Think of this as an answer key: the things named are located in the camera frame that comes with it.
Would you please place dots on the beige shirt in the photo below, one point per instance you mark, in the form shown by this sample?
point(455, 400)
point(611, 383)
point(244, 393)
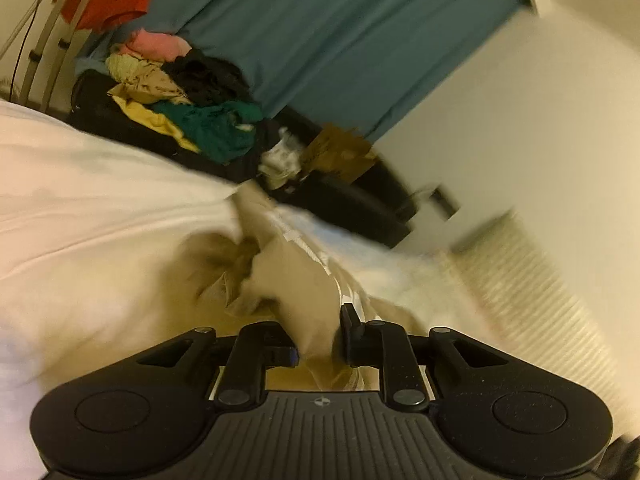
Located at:
point(300, 280)

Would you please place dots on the pink cloth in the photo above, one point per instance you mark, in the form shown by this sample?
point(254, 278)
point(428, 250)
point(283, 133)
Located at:
point(155, 46)

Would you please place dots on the white patterned cloth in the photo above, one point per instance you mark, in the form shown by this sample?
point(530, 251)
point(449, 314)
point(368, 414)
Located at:
point(281, 160)

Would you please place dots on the black clothes heap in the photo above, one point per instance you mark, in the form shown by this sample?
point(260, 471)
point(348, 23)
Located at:
point(210, 77)

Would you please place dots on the black sofa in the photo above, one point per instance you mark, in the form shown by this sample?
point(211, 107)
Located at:
point(340, 200)

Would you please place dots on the black wall socket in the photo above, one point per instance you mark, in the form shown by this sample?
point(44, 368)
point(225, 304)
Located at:
point(446, 201)

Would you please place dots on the tan cloth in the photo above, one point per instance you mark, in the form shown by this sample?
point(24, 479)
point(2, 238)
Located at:
point(152, 87)

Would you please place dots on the blue curtain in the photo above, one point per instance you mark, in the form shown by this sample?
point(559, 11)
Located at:
point(325, 35)

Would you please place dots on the cream ribbed blanket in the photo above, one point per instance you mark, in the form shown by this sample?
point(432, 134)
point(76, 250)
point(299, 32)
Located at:
point(530, 290)

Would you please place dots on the brown paper bag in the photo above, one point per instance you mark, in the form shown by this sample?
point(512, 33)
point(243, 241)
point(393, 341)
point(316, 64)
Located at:
point(340, 152)

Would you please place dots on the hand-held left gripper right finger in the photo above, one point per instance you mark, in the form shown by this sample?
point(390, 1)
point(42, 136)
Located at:
point(348, 327)

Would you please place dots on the white bed sheet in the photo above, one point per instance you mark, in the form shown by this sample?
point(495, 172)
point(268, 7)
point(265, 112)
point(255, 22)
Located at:
point(100, 185)

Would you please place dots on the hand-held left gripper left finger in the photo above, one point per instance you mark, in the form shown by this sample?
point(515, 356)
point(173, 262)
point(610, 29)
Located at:
point(277, 342)

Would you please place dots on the yellow cloth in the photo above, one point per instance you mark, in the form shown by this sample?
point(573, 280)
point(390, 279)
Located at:
point(150, 119)

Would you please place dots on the light green cloth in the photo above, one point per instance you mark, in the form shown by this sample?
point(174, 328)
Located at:
point(125, 66)

